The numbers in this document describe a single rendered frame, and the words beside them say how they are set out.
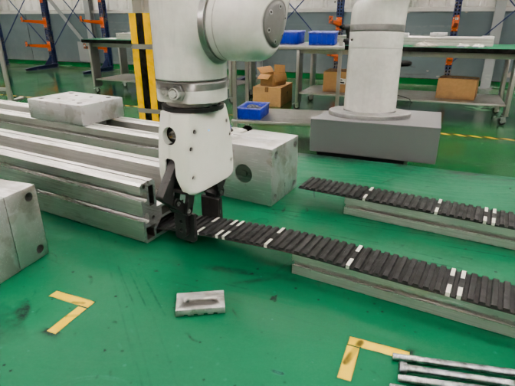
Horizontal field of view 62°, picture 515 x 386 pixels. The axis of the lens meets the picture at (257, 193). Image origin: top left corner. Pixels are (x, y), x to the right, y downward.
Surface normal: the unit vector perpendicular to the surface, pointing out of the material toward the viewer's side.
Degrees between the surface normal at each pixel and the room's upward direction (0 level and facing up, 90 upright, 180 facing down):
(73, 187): 90
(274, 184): 90
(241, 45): 120
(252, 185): 90
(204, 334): 0
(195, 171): 89
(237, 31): 99
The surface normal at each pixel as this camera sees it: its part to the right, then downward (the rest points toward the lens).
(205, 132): 0.84, 0.16
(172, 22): -0.35, 0.36
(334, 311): 0.00, -0.93
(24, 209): 0.95, 0.12
